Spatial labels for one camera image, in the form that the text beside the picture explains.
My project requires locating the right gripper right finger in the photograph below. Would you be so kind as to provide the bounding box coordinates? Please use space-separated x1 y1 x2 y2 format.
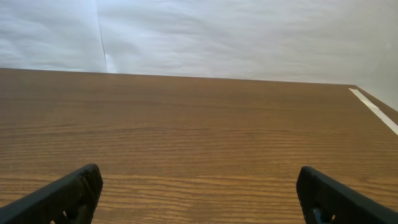
295 165 398 224

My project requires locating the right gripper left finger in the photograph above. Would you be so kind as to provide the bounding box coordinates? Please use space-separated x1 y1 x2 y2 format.
0 162 104 224

